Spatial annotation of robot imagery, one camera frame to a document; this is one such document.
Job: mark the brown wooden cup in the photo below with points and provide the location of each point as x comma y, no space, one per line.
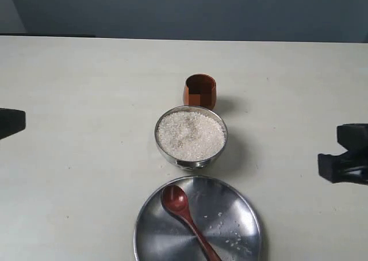
200,90

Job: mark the steel bowl of rice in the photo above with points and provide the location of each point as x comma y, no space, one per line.
190,137

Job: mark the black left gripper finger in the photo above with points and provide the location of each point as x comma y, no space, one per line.
12,121

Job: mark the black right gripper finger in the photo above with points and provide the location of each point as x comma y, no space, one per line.
353,137
349,167

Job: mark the round steel plate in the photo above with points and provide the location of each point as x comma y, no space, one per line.
221,213

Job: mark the dark red wooden spoon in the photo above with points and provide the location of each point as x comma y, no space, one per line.
175,201

